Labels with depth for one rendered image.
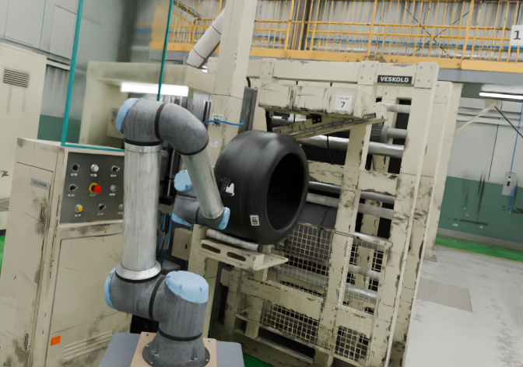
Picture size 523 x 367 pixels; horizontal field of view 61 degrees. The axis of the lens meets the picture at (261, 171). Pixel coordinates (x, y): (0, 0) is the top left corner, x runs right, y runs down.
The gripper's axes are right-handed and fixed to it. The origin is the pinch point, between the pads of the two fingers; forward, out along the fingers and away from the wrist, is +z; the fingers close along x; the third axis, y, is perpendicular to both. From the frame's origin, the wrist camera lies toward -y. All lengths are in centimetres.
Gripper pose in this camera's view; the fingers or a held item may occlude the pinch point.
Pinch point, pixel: (231, 194)
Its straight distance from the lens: 210.2
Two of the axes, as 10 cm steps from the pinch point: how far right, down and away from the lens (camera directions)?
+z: 5.0, 1.5, 8.5
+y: 2.1, -9.8, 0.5
